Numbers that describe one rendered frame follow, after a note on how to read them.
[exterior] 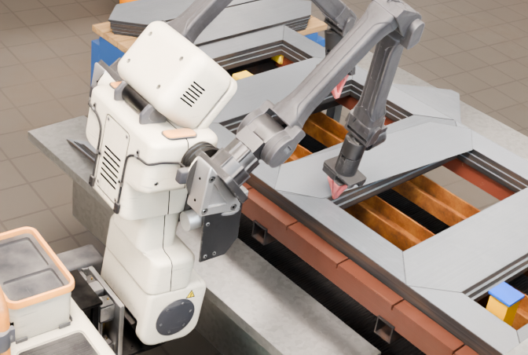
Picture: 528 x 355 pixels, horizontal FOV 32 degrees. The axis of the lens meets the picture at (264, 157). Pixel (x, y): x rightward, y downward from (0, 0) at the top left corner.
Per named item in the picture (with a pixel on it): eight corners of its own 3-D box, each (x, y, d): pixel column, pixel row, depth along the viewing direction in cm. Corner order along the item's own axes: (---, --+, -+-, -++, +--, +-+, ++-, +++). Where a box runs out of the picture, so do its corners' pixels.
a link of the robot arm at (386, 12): (383, -31, 187) (419, -2, 183) (393, -3, 200) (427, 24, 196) (231, 131, 187) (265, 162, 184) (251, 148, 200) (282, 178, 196)
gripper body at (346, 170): (339, 159, 242) (347, 137, 237) (365, 183, 237) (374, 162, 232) (321, 166, 238) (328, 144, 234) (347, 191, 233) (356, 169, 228)
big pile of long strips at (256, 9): (258, -13, 379) (261, -27, 376) (327, 24, 355) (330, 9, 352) (92, 24, 330) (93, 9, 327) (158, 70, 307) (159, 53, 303)
